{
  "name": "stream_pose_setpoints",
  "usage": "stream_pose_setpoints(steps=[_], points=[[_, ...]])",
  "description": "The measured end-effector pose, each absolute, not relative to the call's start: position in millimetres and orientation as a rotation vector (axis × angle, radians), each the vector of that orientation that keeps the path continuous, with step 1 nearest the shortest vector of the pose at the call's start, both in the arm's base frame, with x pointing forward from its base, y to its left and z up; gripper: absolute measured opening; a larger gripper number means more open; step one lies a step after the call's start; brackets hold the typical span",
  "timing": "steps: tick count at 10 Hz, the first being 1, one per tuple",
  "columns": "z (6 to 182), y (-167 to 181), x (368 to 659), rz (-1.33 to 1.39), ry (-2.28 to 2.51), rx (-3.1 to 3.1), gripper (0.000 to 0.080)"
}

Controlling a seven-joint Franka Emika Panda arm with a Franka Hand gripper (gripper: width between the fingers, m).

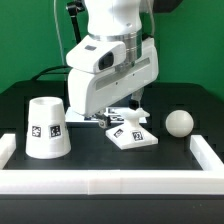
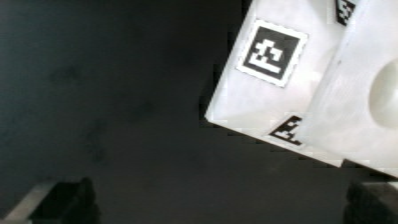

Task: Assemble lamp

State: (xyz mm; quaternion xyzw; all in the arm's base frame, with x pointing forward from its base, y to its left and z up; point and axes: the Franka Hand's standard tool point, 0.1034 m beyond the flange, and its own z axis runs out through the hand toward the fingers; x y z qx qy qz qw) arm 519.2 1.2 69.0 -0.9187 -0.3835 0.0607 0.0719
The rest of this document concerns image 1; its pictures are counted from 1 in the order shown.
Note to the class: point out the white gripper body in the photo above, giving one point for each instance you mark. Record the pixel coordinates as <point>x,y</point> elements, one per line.
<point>89,93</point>

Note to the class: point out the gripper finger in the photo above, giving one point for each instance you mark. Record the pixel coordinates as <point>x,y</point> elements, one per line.
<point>103,120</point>
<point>135,101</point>

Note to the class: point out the white lamp base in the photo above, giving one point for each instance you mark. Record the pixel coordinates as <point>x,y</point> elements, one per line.
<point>131,134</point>

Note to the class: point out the white lamp bulb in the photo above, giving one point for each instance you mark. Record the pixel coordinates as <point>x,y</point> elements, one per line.
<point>179,123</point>

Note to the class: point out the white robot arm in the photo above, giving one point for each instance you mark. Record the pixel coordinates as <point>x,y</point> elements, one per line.
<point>117,20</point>

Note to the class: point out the white lamp shade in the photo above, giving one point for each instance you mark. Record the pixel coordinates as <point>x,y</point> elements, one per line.
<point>47,134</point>

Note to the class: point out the white marker sheet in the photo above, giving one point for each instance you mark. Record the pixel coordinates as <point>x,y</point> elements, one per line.
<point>115,114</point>

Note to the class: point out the white U-shaped fence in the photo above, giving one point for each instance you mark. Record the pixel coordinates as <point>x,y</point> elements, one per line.
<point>208,180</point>

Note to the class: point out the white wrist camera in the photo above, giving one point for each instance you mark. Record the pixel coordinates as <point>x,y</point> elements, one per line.
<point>93,56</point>

